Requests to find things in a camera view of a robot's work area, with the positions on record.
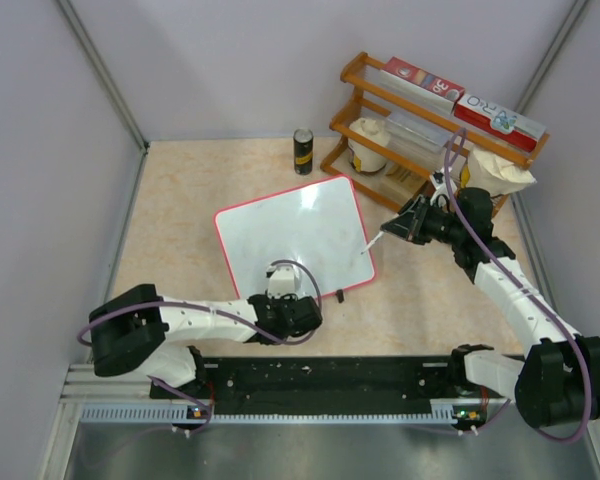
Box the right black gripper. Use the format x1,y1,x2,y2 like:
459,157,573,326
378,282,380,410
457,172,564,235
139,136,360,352
382,195,466,246

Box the white marker pen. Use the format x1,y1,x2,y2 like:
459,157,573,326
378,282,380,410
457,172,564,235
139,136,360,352
360,231,385,255

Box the pink framed whiteboard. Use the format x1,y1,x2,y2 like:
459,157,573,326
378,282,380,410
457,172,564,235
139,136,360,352
214,175,376,298

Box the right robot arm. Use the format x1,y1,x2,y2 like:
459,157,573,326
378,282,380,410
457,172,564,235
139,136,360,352
380,188,600,429

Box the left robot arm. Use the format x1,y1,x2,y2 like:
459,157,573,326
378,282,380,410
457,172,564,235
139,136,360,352
89,284,323,397

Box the brown cardboard packet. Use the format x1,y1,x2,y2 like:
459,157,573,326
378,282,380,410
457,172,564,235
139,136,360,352
379,165,426,205

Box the white jar on rack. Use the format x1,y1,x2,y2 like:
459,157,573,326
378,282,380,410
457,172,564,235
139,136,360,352
348,117,392,175

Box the wooden two tier rack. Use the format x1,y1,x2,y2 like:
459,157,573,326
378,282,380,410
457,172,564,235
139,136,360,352
320,52,549,210

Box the clear plastic box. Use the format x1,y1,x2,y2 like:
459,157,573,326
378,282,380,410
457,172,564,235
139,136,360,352
385,112,451,154

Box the cream cloth bag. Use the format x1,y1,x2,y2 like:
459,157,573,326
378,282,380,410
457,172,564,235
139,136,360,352
461,146,536,197

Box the black drink can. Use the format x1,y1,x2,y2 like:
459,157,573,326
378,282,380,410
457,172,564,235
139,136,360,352
293,128,314,175

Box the red white foil box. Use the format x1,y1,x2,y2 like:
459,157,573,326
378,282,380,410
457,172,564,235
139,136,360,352
454,93,546,152

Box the red box with 3D print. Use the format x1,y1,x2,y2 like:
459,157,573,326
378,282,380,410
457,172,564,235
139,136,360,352
379,57,466,114

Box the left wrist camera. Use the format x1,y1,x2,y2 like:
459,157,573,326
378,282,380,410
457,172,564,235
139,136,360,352
266,264,300,299

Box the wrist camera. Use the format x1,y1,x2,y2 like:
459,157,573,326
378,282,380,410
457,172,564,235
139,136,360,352
266,264,300,299
429,170,457,208

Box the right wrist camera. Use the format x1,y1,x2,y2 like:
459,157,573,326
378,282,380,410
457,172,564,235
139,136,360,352
429,170,457,208

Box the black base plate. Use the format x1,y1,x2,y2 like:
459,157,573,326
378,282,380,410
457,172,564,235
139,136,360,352
179,355,499,414

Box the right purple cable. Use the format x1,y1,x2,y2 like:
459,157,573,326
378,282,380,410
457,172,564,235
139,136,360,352
444,127,594,445

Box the grey cable duct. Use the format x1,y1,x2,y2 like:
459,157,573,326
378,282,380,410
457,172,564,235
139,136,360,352
80,403,484,427

